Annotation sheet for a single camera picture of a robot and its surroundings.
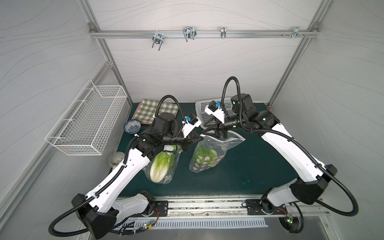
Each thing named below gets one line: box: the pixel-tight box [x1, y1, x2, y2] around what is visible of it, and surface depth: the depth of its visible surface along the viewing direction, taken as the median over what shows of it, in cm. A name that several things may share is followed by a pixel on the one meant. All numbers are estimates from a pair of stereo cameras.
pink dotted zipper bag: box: [189, 130, 246, 173], surface depth 73 cm
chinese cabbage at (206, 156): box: [194, 147, 218, 168], surface depth 75 cm
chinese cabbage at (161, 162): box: [150, 151, 174, 183], surface depth 81 cm
